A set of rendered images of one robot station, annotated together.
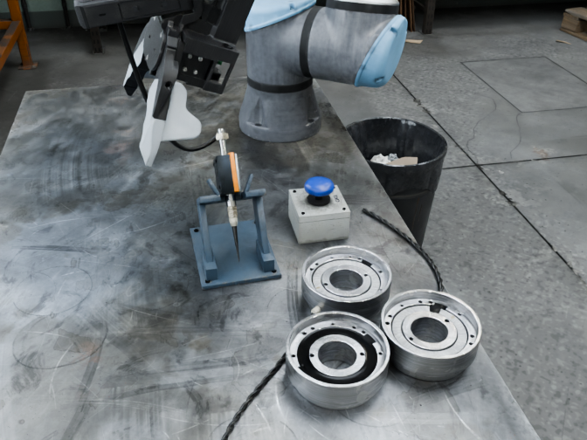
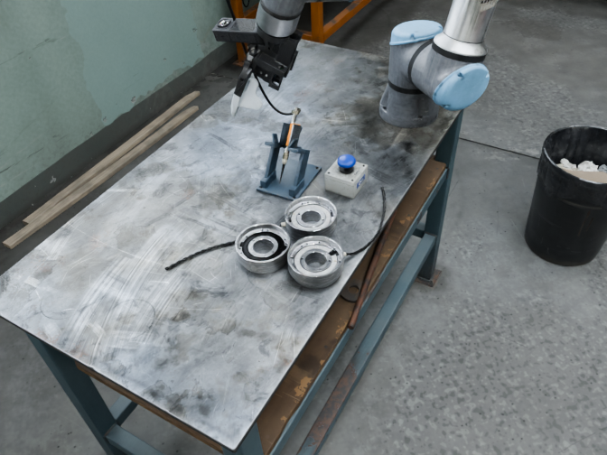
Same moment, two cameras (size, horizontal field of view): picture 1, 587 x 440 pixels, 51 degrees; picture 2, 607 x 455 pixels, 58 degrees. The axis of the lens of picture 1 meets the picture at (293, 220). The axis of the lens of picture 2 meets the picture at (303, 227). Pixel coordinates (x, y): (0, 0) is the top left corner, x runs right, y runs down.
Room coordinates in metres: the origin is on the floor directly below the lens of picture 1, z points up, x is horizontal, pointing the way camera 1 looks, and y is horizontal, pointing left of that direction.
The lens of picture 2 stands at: (-0.03, -0.62, 1.58)
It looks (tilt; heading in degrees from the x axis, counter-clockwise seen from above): 44 degrees down; 44
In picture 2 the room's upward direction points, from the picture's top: 4 degrees counter-clockwise
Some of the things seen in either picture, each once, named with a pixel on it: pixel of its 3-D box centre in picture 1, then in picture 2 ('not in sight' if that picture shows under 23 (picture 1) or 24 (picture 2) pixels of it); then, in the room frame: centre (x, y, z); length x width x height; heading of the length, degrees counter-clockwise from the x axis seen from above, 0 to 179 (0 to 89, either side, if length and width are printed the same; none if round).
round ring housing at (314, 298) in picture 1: (345, 285); (311, 219); (0.56, -0.06, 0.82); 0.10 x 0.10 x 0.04
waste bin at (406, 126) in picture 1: (385, 197); (576, 199); (1.73, -0.30, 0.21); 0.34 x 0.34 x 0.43
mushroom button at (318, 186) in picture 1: (319, 196); (346, 167); (0.71, -0.03, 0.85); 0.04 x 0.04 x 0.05
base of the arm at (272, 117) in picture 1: (279, 99); (410, 95); (1.05, 0.03, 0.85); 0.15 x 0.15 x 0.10
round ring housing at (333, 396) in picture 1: (336, 360); (263, 249); (0.44, -0.05, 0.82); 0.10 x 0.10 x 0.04
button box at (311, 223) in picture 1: (317, 210); (347, 175); (0.72, -0.03, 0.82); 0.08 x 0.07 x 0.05; 12
